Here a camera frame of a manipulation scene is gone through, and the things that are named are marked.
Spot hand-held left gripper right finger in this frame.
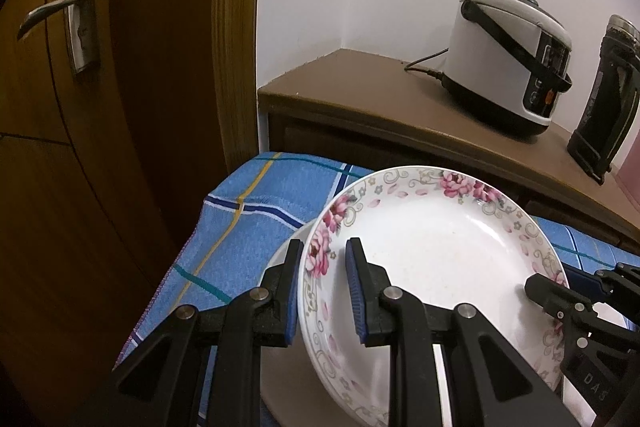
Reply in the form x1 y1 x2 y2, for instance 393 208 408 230
344 237 583 427

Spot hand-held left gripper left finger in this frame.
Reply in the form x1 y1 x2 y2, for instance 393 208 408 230
70 238 306 427

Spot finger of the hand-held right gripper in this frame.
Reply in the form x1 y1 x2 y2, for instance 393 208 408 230
524 273 640 358
566 262 640 308

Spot floral white plate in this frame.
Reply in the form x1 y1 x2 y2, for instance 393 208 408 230
298 165 571 427

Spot blue plaid cloth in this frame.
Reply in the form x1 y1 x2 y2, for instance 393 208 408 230
115 152 640 427

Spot plain beige plate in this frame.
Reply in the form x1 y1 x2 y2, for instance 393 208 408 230
257 219 392 427

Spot wooden cabinet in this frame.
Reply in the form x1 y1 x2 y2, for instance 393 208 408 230
257 48 640 253

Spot black thermos flask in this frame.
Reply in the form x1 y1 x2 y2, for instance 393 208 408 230
566 14 640 185

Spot wooden door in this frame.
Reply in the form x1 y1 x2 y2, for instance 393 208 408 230
0 0 266 427

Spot white black rice cooker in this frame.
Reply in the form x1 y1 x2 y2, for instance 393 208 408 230
442 0 573 138

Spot black rice cooker cable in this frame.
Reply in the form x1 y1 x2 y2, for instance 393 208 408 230
404 47 451 85

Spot silver door handle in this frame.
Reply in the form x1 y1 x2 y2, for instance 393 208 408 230
17 0 99 80

